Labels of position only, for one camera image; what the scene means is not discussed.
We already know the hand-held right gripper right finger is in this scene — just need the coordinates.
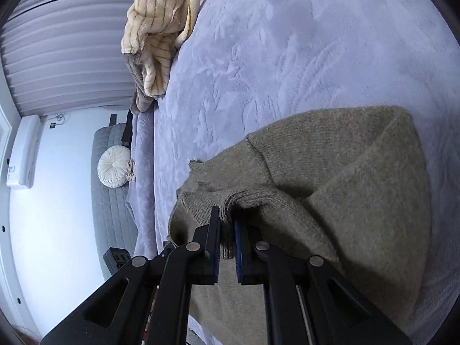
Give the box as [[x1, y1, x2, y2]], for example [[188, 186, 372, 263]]
[[233, 217, 414, 345]]

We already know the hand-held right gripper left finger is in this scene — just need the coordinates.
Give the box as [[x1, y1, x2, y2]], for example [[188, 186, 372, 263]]
[[41, 206, 221, 345]]

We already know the olive brown knit sweater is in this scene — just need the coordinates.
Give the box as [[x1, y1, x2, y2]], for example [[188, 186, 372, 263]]
[[168, 105, 432, 335]]

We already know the black device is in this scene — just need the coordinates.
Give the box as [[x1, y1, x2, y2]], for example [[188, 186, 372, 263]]
[[103, 247, 132, 272]]

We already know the grey quilted headboard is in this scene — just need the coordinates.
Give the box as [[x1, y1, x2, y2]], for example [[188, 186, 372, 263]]
[[91, 123, 139, 254]]

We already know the round white pleated cushion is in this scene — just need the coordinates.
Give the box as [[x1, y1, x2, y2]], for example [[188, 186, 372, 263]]
[[98, 145, 132, 187]]

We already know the brown fleece garment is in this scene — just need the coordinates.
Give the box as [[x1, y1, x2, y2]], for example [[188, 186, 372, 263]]
[[124, 53, 156, 114]]

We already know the lavender plush blanket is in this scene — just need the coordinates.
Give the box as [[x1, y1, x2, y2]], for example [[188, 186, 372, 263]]
[[126, 0, 460, 345]]

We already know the white air conditioner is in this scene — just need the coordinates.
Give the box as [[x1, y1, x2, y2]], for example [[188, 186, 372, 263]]
[[6, 115, 43, 190]]

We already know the cream striped fleece garment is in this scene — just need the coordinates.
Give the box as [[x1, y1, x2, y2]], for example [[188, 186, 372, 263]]
[[121, 0, 216, 98]]

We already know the grey pleated curtain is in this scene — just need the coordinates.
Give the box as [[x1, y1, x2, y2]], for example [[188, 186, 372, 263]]
[[0, 0, 139, 117]]

